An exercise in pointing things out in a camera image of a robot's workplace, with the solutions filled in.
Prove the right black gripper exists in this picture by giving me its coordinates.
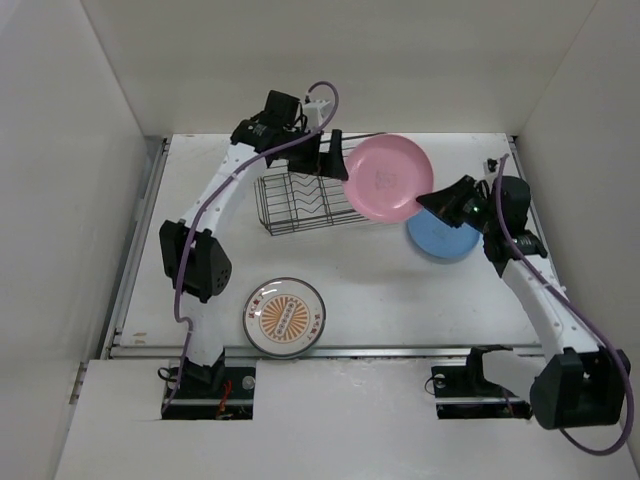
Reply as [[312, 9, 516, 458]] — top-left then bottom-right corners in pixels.
[[422, 174, 501, 235]]

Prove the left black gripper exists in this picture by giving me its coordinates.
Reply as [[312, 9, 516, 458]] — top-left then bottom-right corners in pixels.
[[278, 126, 342, 180]]

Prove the blue plate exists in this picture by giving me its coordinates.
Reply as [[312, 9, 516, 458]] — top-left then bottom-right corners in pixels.
[[406, 210, 480, 263]]

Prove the pink plate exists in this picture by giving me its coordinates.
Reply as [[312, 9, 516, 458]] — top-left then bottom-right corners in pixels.
[[342, 134, 434, 224]]

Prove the grey wire dish rack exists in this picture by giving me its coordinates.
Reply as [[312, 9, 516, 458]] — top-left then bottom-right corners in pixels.
[[254, 161, 366, 236]]

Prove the white plate orange sunburst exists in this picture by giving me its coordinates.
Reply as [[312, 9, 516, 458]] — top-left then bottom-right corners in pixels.
[[242, 277, 327, 359]]

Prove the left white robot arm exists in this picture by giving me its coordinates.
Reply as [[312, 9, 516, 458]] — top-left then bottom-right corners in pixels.
[[159, 81, 349, 397]]

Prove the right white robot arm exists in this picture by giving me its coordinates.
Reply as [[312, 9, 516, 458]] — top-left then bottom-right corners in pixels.
[[416, 176, 630, 430]]

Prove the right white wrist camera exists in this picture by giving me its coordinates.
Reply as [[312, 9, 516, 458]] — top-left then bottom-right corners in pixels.
[[485, 158, 500, 174]]

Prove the right aluminium side rail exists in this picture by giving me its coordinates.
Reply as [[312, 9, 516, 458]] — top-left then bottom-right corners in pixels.
[[508, 133, 564, 291]]

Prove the aluminium side rail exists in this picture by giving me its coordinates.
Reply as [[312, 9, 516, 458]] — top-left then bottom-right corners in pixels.
[[94, 136, 171, 359], [508, 133, 564, 291]]

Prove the left aluminium side rail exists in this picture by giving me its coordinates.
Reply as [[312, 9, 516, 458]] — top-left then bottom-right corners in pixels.
[[94, 136, 171, 359]]

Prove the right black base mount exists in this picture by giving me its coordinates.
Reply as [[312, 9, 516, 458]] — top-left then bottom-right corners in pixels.
[[424, 345, 533, 421]]

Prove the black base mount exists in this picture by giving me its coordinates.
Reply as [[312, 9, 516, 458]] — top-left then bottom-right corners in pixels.
[[157, 357, 257, 421], [424, 345, 533, 421]]

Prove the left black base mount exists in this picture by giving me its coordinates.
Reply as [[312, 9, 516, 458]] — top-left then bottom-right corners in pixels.
[[157, 357, 257, 421]]

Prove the front aluminium rail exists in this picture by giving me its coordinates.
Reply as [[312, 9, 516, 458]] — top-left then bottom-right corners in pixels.
[[106, 345, 543, 359]]

